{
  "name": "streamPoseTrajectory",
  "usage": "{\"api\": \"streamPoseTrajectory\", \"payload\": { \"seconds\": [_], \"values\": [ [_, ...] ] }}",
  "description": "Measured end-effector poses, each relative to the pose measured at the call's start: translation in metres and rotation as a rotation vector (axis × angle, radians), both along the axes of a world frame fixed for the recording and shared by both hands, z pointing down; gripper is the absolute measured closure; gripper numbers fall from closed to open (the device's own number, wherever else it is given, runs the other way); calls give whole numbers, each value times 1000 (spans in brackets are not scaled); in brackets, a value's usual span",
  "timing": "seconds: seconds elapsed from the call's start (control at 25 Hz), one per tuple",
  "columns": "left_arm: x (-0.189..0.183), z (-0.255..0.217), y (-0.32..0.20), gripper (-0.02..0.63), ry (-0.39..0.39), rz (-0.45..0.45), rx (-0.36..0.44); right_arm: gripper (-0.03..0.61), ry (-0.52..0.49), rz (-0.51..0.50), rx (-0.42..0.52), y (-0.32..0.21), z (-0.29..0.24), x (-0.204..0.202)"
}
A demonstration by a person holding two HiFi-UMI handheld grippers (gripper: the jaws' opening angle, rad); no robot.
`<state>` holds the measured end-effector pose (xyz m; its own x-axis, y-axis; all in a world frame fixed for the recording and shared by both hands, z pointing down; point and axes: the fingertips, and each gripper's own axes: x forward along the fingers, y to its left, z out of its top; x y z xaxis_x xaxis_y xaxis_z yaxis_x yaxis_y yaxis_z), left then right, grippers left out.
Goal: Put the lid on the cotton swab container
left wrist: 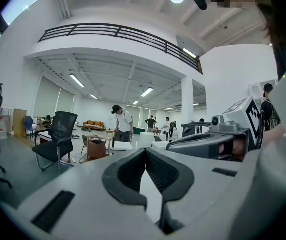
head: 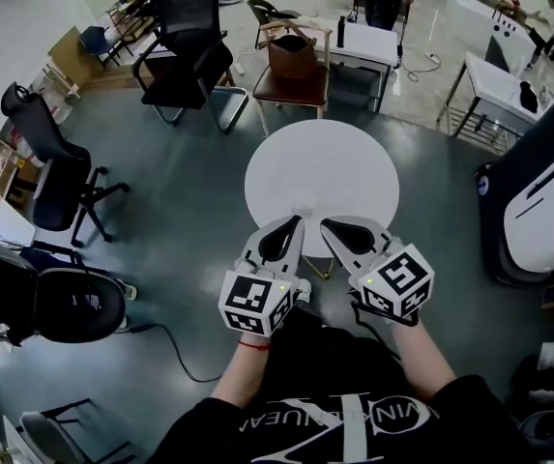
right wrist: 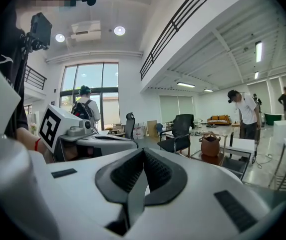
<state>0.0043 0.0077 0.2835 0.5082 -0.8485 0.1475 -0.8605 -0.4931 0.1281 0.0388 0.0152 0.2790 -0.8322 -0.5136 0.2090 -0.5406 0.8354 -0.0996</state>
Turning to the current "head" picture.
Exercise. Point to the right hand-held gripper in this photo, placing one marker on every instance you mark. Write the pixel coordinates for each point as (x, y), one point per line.
(395, 281)

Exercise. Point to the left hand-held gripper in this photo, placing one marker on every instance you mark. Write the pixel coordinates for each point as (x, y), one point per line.
(252, 305)

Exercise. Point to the person's right forearm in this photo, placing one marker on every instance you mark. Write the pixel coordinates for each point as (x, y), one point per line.
(421, 360)

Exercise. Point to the person's left forearm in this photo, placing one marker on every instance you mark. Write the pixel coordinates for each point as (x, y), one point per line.
(242, 380)

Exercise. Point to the person's left white shoe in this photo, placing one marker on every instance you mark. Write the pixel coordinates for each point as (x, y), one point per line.
(303, 290)

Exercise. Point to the round white table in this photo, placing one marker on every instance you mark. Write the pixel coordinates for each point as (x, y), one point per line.
(320, 167)

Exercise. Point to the person's black trousers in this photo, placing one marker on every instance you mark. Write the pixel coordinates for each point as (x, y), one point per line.
(334, 360)

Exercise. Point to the wooden chair brown seat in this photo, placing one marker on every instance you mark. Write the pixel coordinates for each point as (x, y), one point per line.
(291, 90)

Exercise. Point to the large black white machine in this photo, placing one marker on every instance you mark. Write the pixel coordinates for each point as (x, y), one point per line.
(533, 220)

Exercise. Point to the person's black printed t-shirt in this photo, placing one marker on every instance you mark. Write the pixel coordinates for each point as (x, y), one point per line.
(194, 433)

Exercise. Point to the brown leather handbag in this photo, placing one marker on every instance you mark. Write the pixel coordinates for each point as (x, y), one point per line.
(291, 58)

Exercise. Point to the black round padded shell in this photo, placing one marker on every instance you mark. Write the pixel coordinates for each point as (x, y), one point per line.
(83, 307)

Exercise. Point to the black mesh cantilever chair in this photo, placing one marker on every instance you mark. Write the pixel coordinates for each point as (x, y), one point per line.
(189, 66)

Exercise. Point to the white rectangular table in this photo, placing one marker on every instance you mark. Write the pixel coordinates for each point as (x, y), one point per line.
(368, 41)

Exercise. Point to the white table metal rack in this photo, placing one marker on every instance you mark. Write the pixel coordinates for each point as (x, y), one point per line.
(494, 85)

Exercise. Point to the black bottle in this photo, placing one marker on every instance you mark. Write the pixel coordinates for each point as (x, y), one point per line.
(341, 32)

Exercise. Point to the black pouch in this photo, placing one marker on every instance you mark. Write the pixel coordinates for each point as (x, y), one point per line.
(529, 97)

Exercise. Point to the black wheeled office chair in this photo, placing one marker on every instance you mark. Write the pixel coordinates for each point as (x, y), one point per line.
(59, 182)

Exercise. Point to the dark olive chair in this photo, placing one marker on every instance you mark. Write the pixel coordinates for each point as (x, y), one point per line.
(262, 10)

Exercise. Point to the white panel black dots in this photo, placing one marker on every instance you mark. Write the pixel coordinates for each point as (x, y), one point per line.
(504, 32)

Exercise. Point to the small wooden rack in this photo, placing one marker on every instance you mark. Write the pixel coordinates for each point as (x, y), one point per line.
(66, 85)

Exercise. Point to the white bag red print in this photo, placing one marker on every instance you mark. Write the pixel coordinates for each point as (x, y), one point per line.
(25, 145)

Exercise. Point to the blue chair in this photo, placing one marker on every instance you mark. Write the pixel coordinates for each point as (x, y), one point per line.
(94, 39)

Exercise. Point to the grey chair black frame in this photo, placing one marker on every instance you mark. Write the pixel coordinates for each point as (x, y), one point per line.
(44, 438)

